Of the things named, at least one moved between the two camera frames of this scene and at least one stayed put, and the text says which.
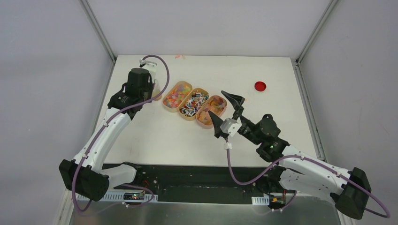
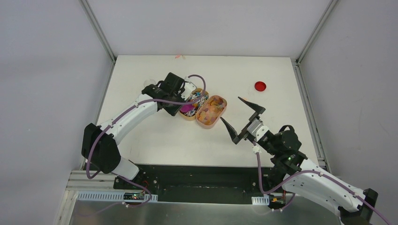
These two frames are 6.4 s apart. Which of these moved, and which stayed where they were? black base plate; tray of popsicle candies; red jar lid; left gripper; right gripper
Moved: left gripper; right gripper
Stayed: tray of popsicle candies; red jar lid; black base plate
